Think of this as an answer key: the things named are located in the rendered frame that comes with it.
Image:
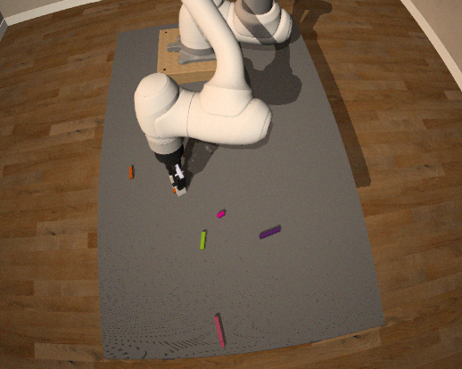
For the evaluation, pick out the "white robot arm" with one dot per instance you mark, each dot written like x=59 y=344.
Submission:
x=225 y=111

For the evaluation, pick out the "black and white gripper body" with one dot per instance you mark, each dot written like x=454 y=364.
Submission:
x=171 y=159

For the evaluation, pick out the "pink rod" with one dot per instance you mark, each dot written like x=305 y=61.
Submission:
x=219 y=331

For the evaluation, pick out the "purple rod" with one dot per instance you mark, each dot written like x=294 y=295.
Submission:
x=266 y=234

